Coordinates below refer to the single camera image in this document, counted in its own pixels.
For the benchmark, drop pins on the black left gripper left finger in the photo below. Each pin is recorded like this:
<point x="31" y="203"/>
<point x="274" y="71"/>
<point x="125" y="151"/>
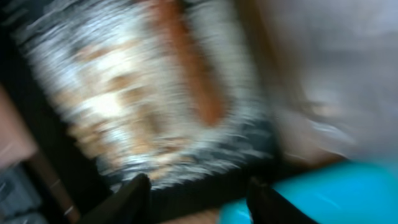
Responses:
<point x="130" y="205"/>

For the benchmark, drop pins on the rice and food scraps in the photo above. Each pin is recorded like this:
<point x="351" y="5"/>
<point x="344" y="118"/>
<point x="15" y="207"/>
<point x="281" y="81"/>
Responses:
<point x="106" y="69"/>

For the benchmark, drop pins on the teal plastic tray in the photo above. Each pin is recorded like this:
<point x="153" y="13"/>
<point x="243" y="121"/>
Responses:
<point x="347" y="192"/>

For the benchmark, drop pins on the black tray bin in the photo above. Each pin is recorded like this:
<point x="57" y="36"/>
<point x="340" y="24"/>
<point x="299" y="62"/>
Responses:
<point x="85" y="186"/>

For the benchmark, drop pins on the orange carrot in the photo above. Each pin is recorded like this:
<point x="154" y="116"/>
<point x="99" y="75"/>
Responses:
<point x="209" y="103"/>

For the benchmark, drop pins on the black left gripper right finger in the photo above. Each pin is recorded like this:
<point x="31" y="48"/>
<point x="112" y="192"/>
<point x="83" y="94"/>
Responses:
<point x="267" y="206"/>

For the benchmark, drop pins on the clear plastic bin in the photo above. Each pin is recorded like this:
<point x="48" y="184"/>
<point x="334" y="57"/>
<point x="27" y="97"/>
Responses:
<point x="331" y="72"/>

